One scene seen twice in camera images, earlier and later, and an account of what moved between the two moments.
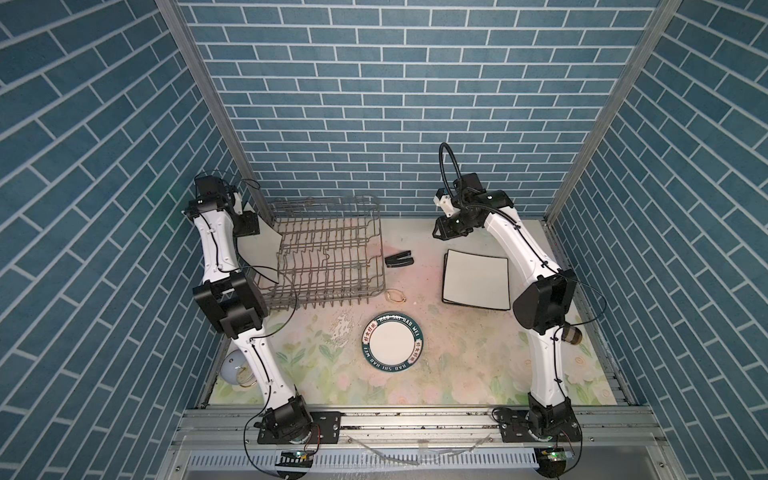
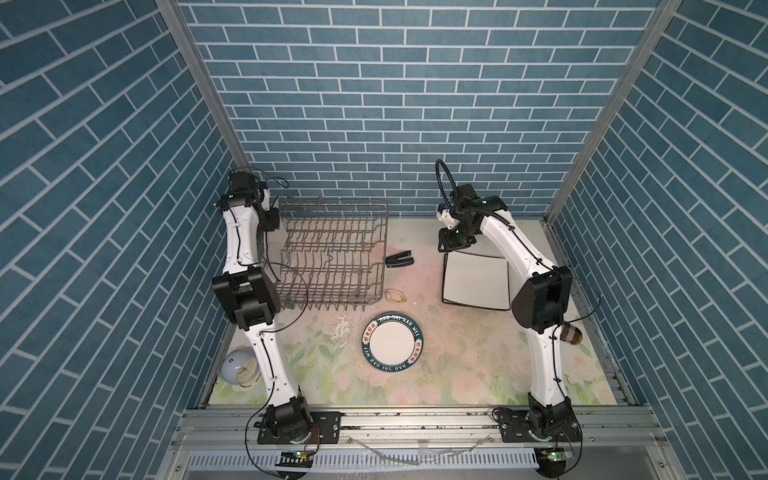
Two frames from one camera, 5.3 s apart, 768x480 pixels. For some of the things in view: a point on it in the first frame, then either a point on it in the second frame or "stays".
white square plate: [476, 280] stays
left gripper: [249, 223] -> [274, 219]
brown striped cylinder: [572, 335] stays
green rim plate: [393, 342] stays
